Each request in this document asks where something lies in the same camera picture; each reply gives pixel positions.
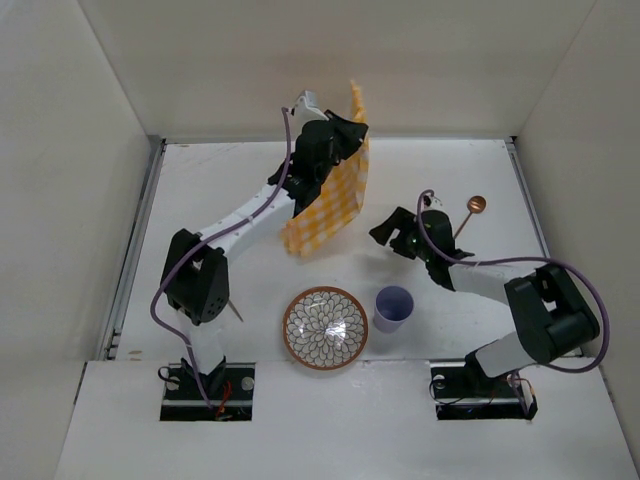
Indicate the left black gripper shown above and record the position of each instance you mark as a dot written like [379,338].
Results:
[345,132]

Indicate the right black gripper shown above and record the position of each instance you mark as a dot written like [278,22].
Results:
[400,228]

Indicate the yellow checkered cloth napkin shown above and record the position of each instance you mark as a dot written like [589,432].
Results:
[341,198]

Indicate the copper spoon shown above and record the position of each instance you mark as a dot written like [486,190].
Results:
[475,205]

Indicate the lavender plastic cup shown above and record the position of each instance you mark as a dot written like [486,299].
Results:
[393,306]

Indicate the floral patterned ceramic plate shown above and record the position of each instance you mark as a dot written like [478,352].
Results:
[325,328]

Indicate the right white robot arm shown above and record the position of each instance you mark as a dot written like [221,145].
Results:
[550,315]

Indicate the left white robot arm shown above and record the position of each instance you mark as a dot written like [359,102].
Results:
[195,277]

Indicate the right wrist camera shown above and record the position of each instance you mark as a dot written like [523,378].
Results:
[430,202]

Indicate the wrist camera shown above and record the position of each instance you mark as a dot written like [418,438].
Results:
[305,108]
[430,202]

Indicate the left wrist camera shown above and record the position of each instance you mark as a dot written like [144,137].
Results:
[305,108]

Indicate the right aluminium table rail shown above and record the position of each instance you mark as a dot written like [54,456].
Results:
[510,143]

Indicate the aluminium table rail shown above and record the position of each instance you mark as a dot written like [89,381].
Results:
[114,321]
[510,143]

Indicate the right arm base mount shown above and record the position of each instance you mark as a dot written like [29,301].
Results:
[457,396]

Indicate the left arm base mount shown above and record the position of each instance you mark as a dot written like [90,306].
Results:
[229,393]

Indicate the left aluminium table rail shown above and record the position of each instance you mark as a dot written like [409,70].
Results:
[114,321]

